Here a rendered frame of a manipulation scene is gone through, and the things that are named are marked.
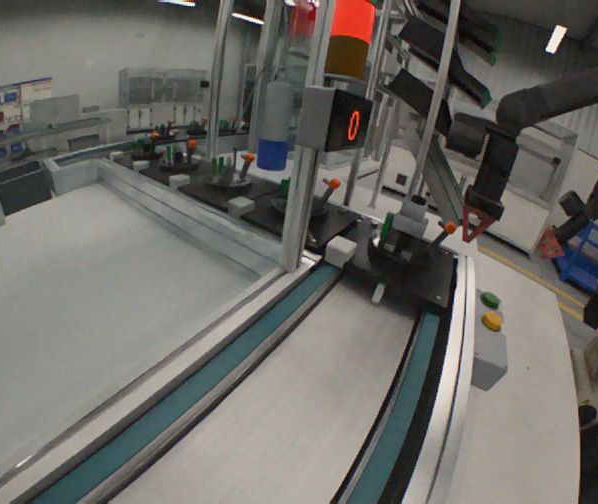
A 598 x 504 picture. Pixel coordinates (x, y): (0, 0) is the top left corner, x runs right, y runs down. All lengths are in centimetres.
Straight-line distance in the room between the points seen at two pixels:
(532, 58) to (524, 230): 611
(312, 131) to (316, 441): 34
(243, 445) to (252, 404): 5
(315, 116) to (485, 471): 54
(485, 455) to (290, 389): 33
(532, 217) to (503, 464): 428
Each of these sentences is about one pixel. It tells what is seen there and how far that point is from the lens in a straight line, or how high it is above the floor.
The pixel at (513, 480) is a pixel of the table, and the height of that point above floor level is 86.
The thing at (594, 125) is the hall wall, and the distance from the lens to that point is 963.
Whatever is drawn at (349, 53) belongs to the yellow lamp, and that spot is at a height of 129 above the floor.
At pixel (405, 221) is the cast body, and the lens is 52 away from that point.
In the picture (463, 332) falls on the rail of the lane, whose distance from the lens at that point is 48.
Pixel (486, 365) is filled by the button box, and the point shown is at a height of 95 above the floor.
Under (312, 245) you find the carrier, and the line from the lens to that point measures 50.
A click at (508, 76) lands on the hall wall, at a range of 930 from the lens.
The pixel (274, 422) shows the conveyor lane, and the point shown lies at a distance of 33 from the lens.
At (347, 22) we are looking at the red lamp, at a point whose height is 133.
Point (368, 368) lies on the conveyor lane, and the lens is 39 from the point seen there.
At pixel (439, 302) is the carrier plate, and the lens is 48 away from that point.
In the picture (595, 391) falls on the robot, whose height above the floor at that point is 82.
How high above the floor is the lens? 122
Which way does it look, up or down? 32 degrees down
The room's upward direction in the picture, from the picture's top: 10 degrees clockwise
